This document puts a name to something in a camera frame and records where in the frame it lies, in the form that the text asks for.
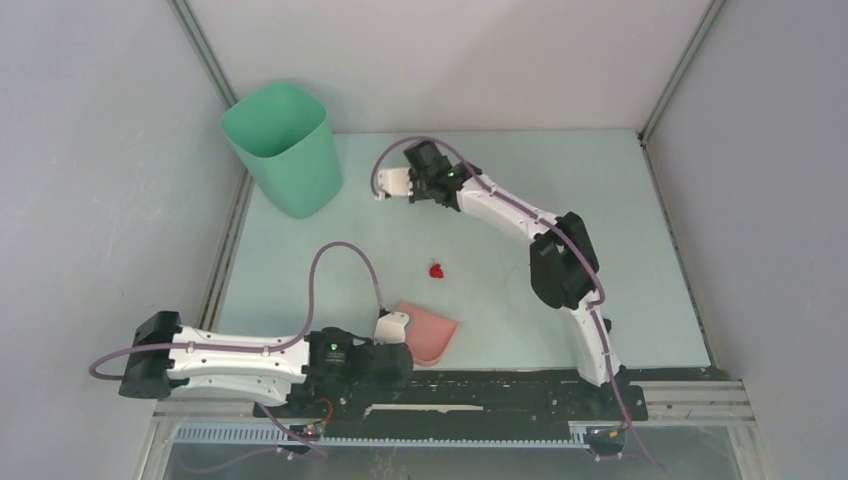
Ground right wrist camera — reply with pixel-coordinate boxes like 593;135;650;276
375;167;413;200

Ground pink plastic dustpan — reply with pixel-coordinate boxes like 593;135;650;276
399;302;460;367

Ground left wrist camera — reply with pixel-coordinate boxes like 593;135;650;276
373;311;410;344

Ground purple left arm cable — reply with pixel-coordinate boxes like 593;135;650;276
88;241;387;461

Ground green plastic waste bin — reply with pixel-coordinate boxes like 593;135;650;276
219;82;343;219

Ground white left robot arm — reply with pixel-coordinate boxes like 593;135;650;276
119;311;413;417

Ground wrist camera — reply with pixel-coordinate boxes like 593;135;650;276
375;167;413;200
373;311;410;344

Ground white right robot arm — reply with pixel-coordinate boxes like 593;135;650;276
403;138;633;426

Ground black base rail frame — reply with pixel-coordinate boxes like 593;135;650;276
253;369;648;440

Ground red paper scrap near brush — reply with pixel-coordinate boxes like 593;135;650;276
428;263;444;279

